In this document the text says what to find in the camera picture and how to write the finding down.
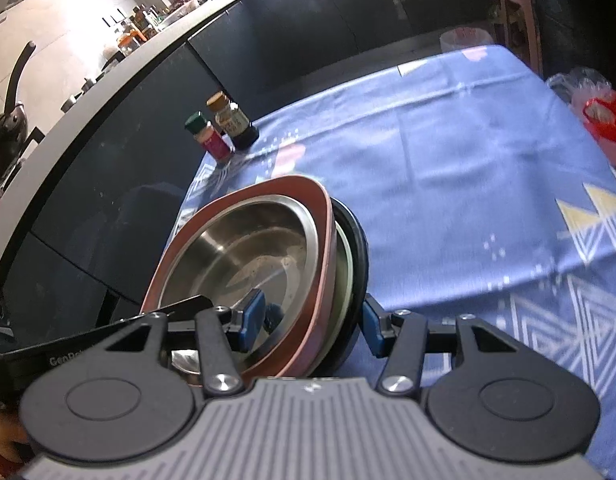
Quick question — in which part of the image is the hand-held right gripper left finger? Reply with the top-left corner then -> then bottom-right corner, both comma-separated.
102,289 -> 267,395

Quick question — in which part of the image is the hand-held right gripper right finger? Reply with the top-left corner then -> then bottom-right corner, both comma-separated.
362,293 -> 520,395

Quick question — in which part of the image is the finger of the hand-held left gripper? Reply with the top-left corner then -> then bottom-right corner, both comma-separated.
160,295 -> 215,319

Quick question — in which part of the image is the stainless steel bowl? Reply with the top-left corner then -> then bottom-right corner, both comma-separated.
157,194 -> 319,377

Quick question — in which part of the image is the green plate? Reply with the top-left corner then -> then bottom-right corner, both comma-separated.
332,219 -> 357,332

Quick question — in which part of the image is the large black bowl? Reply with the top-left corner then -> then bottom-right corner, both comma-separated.
308,199 -> 370,377

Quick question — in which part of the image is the pink square dish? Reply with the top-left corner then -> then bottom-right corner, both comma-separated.
140,174 -> 337,379

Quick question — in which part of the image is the person's left hand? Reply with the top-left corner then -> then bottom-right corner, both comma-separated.
0,402 -> 33,461

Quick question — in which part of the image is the red spice bottle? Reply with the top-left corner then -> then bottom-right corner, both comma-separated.
184,112 -> 233,164

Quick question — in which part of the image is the dark soy sauce bottle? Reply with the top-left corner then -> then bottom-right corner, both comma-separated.
206,90 -> 261,152

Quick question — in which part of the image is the blue printed tablecloth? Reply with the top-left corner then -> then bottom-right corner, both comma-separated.
175,43 -> 616,480

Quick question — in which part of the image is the black frying pan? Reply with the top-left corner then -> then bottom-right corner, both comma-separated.
0,41 -> 38,177

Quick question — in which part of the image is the dark kitchen counter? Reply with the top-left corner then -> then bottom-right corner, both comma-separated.
0,0 -> 504,361

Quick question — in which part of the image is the row of condiment bottles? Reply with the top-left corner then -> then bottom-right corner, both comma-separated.
100,0 -> 205,61

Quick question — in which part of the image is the white trash bin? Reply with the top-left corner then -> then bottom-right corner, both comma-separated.
440,24 -> 494,51

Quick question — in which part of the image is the red plastic bag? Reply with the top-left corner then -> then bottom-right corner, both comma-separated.
582,90 -> 616,144

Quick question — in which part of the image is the clear plastic bag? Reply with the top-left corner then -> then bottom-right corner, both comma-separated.
544,66 -> 614,106

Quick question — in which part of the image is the black shelf cabinet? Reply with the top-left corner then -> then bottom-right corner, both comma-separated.
530,0 -> 616,92

